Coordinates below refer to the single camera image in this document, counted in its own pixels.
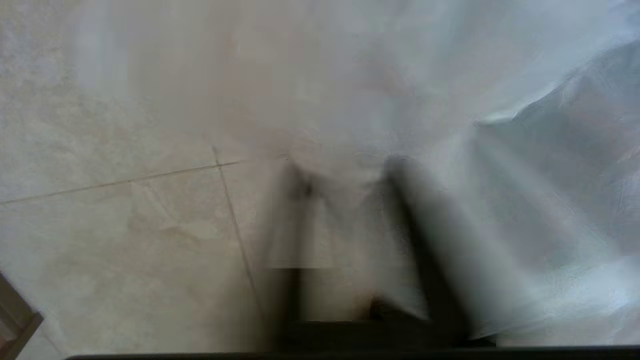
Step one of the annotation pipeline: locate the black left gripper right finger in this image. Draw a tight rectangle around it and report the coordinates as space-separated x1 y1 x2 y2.
370 155 473 348

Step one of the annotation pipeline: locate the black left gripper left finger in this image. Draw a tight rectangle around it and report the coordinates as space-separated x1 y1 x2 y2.
262 160 326 351

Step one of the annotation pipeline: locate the white trash bag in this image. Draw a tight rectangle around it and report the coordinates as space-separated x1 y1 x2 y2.
75 0 640 347

